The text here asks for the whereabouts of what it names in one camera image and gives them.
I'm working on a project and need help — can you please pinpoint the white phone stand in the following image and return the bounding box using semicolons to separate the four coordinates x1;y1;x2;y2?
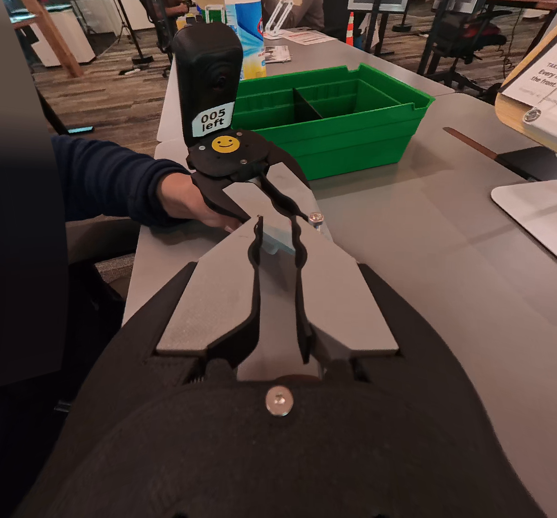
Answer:
265;0;294;37

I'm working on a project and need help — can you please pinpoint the person's left hand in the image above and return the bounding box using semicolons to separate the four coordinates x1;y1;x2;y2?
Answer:
159;172;243;233

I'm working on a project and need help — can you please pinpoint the black flat plate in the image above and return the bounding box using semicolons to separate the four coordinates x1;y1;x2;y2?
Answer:
496;146;557;181

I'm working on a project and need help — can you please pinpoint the wooden display board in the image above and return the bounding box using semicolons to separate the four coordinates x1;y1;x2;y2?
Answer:
495;26;557;153

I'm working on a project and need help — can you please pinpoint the wipes canister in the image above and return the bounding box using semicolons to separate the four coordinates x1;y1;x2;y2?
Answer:
223;0;267;80

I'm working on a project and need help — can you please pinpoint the printed instruction sheet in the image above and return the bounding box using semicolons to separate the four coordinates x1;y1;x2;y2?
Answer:
500;31;557;103

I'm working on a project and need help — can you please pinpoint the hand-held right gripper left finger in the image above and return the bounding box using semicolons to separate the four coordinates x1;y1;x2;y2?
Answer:
156;215;264;370

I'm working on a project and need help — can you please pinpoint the person's left forearm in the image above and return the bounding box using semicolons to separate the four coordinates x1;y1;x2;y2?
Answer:
51;135;193;228

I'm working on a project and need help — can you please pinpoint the white cabinet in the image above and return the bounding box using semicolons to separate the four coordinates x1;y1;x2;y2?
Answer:
30;13;96;68

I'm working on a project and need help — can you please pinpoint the black and red office chair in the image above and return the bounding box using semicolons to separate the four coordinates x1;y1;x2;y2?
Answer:
435;9;514;92

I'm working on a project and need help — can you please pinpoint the black swivel chair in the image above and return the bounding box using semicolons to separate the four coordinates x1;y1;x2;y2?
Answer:
132;0;176;78

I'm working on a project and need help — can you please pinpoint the black light stand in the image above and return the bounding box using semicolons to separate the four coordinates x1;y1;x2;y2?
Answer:
102;0;154;65

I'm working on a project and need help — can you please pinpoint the red and white paper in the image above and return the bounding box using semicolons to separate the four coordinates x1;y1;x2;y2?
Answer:
283;28;337;46

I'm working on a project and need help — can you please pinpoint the green plastic bin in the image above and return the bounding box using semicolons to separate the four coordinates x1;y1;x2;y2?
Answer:
231;64;436;180

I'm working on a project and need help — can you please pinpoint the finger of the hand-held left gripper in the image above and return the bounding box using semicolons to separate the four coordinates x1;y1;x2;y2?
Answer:
222;179;302;256
263;162;334;243

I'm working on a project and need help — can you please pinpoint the wooden post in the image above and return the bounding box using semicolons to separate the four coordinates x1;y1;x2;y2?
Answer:
0;0;84;78

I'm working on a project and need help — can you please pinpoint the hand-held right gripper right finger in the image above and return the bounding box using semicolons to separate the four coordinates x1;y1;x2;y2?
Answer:
289;215;400;365

